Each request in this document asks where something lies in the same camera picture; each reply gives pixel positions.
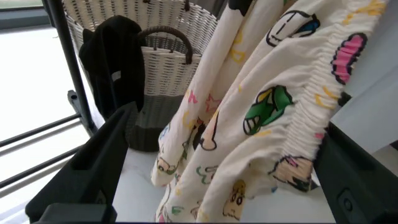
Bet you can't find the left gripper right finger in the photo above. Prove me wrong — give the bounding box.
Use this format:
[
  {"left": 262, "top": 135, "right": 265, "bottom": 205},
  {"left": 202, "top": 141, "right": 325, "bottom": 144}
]
[{"left": 313, "top": 122, "right": 398, "bottom": 224}]

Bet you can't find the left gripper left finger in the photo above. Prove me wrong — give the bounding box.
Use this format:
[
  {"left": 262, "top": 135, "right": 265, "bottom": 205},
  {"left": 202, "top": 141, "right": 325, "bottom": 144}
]
[{"left": 24, "top": 101, "right": 139, "bottom": 223}]

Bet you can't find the cream printed garment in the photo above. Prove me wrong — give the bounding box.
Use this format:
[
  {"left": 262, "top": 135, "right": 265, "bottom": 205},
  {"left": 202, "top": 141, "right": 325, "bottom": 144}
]
[{"left": 150, "top": 0, "right": 390, "bottom": 223}]

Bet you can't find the black clothes rack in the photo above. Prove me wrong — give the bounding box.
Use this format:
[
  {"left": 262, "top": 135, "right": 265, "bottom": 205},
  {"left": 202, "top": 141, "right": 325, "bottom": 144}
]
[{"left": 0, "top": 0, "right": 98, "bottom": 191}]

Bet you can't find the white laundry basket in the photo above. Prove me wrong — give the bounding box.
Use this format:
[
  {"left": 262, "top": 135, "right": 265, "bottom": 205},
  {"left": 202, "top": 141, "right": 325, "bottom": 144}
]
[{"left": 61, "top": 0, "right": 219, "bottom": 153}]

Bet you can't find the black garment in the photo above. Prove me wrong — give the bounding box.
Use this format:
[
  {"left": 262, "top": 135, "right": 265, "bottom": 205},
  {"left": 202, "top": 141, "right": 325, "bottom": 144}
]
[{"left": 78, "top": 14, "right": 147, "bottom": 121}]

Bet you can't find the window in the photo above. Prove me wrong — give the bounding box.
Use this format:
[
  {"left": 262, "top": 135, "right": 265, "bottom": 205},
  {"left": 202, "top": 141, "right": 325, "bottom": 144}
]
[{"left": 0, "top": 0, "right": 52, "bottom": 31}]

